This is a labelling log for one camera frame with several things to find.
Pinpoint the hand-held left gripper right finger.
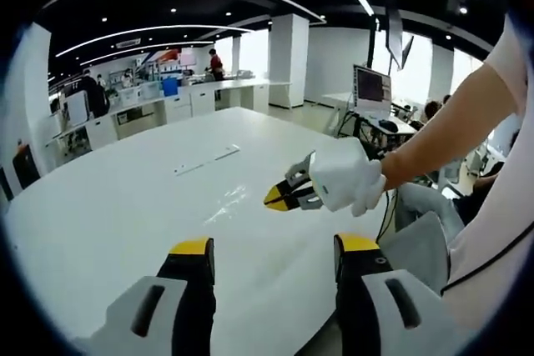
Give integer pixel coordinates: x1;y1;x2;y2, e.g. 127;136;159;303
332;233;472;356

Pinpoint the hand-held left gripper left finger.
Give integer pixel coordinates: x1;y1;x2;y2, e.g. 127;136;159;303
74;237;218;356

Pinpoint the clear food packaging bag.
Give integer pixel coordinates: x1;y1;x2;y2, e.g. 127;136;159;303
204;183;268;228

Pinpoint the person's right hand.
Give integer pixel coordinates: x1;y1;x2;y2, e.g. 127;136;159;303
349;159;388;218

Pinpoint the equipment desk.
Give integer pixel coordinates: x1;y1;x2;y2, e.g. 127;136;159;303
333;112;418;153

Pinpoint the grey mesh chair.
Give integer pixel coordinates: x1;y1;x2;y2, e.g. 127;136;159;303
381;209;452;295

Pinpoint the computer monitor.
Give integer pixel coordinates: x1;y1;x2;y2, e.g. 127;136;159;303
352;63;393;120

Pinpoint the white counter row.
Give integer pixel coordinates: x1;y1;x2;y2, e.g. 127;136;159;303
52;78;270;153

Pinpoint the dark hanging panel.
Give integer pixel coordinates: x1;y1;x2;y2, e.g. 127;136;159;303
383;0;416;72

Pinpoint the person's white shirt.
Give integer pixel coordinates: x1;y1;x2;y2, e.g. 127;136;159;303
440;9;534;344

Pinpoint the white table cable cover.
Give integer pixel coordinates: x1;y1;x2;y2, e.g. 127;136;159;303
173;143;241;178

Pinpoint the black chest cable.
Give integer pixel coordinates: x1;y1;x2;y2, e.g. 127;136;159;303
440;226;534;295

